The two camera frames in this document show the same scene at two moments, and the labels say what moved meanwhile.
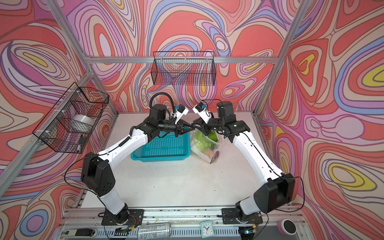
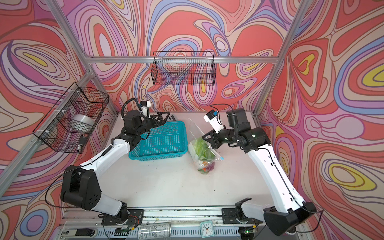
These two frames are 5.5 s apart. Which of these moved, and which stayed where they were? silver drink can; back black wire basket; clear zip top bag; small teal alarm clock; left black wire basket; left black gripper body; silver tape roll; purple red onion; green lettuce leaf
Moved: clear zip top bag; purple red onion; green lettuce leaf; left black gripper body
Stayed: back black wire basket; silver drink can; small teal alarm clock; silver tape roll; left black wire basket
